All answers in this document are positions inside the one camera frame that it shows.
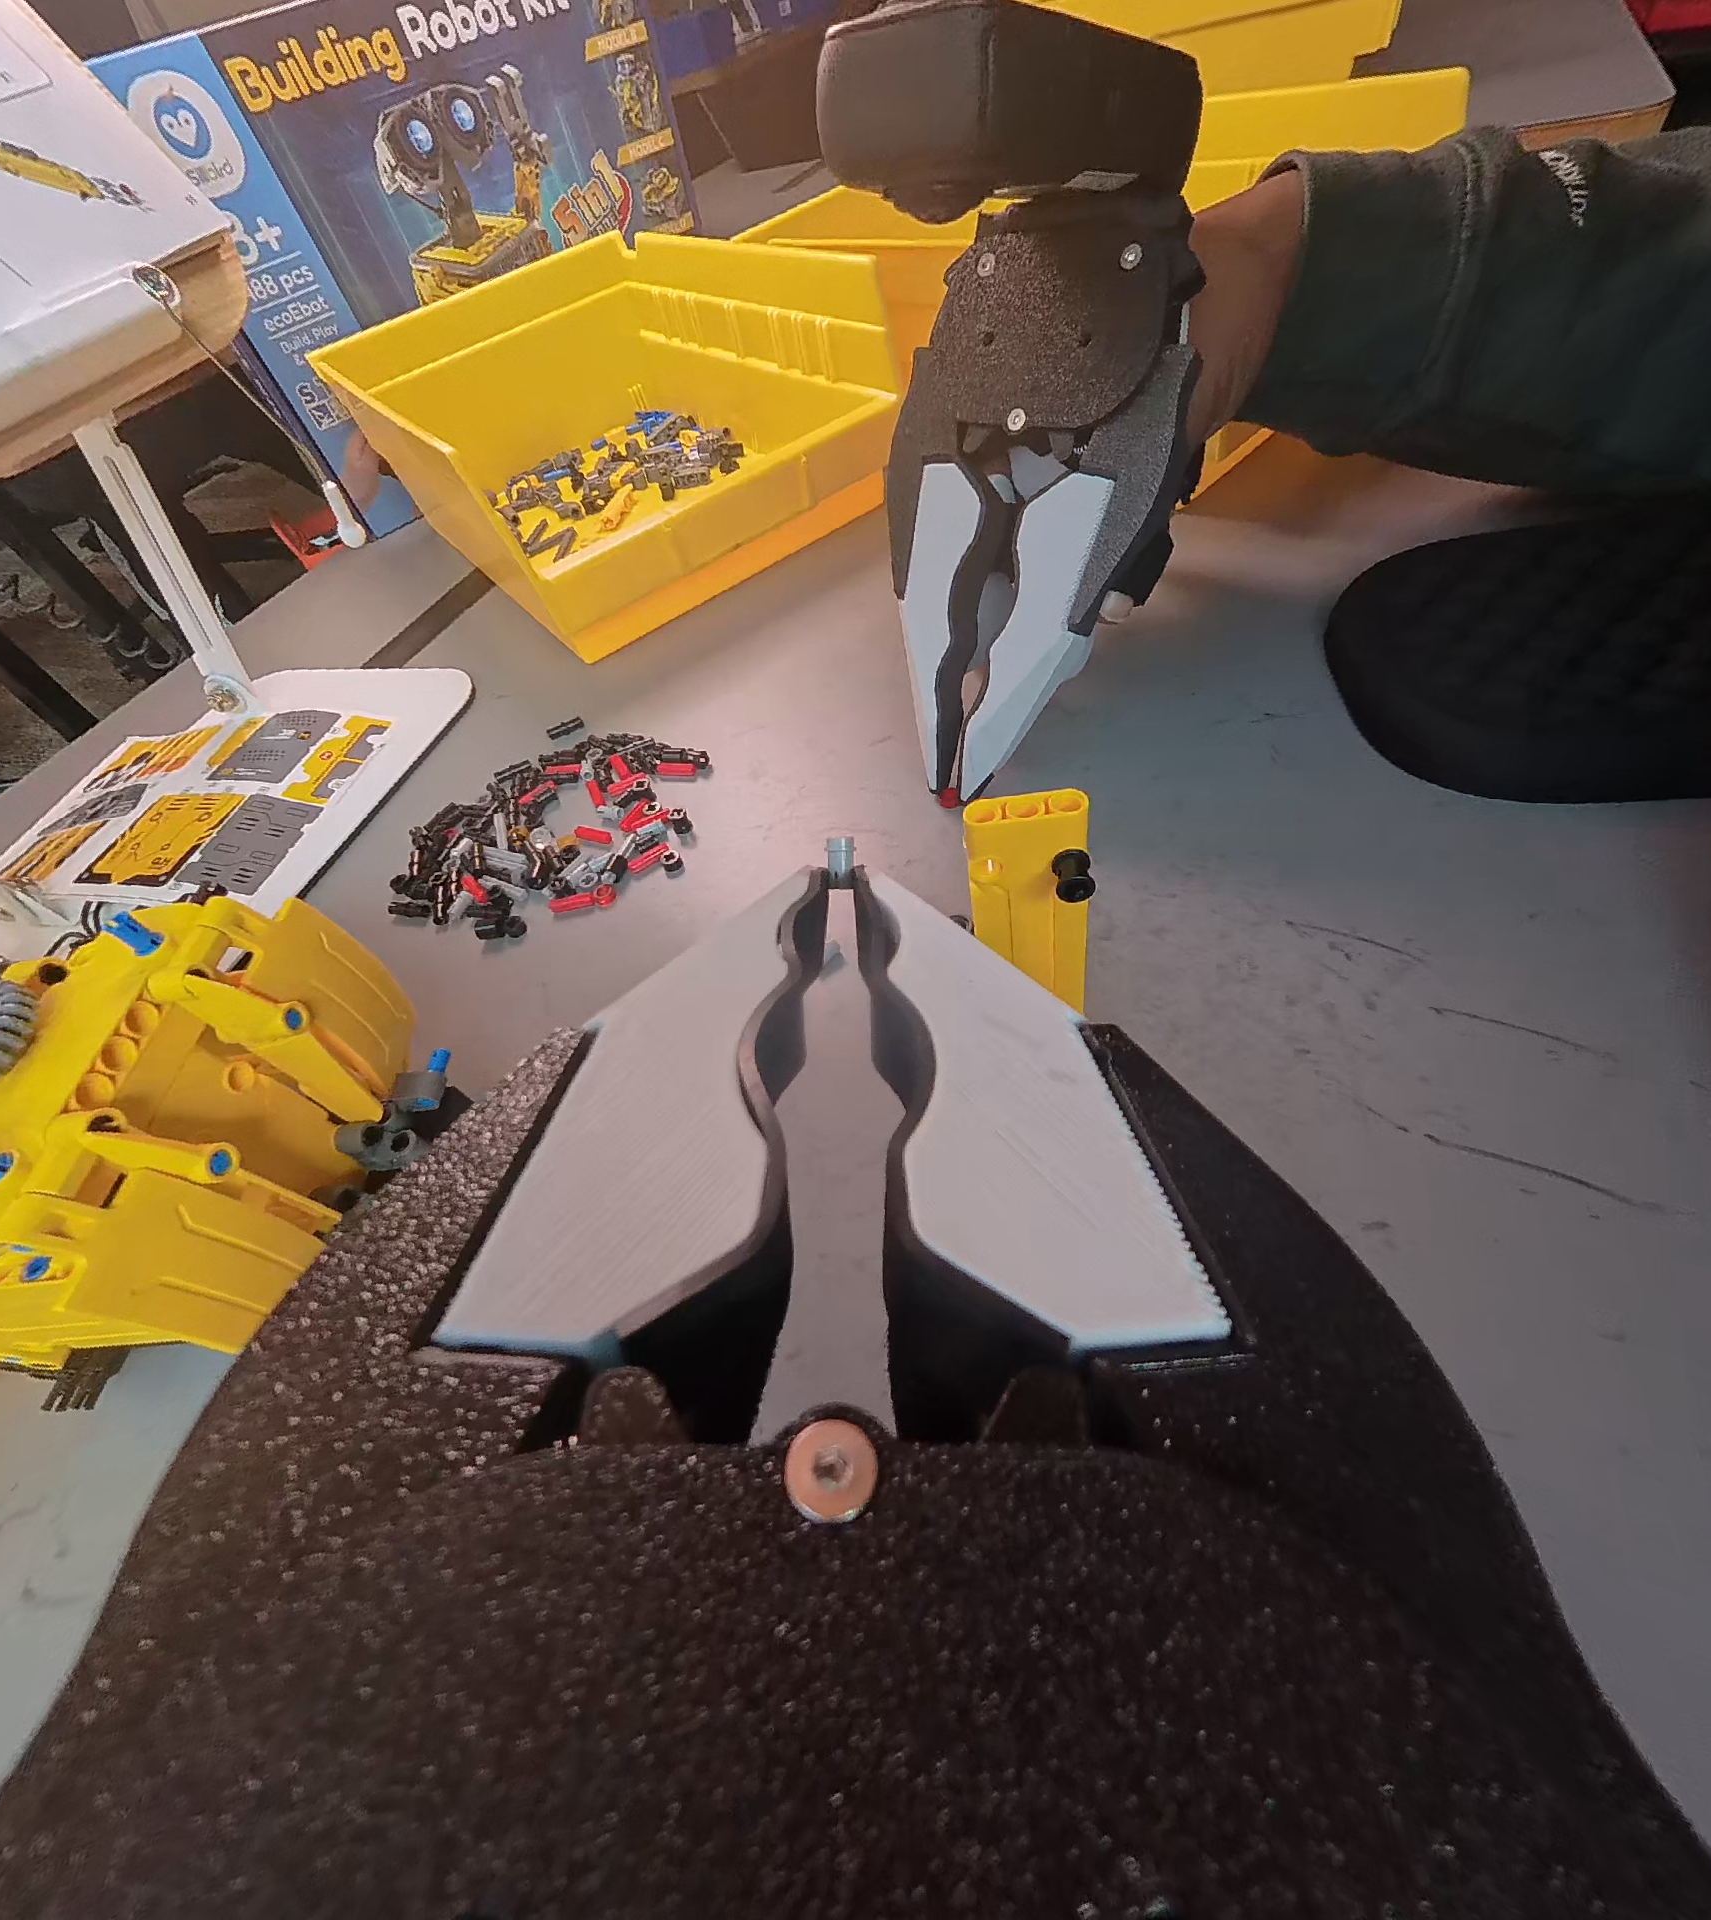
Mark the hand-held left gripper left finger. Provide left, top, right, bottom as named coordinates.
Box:
left=430, top=867, right=829, bottom=1451

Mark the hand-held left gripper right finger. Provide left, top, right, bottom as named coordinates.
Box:
left=855, top=870, right=1235, bottom=1451

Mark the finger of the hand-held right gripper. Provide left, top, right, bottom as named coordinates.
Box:
left=899, top=463, right=989, bottom=799
left=949, top=450, right=1111, bottom=808

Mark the yellow lego panel piece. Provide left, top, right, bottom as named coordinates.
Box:
left=959, top=786, right=1093, bottom=1016

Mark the pile of small lego connectors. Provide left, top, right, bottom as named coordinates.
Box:
left=390, top=721, right=713, bottom=944

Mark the heap of blue grey lego parts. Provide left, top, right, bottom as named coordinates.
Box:
left=496, top=404, right=751, bottom=565

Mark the yellow lego vehicle model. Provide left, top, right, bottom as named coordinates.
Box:
left=0, top=893, right=474, bottom=1465

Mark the yellow bin with lego parts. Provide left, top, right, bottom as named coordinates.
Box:
left=308, top=233, right=901, bottom=666

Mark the lego instruction sheet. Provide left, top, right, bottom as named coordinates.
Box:
left=0, top=713, right=392, bottom=889

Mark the person's right hand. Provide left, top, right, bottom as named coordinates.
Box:
left=1095, top=157, right=1301, bottom=624

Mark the instruction sheet on white stand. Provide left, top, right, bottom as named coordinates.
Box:
left=0, top=0, right=478, bottom=932

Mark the black mesh cushion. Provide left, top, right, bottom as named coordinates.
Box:
left=1323, top=502, right=1711, bottom=804

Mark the dark blue printed box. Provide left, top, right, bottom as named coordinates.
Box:
left=90, top=0, right=700, bottom=542

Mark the white instruction booklet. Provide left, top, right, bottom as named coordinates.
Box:
left=0, top=0, right=240, bottom=384

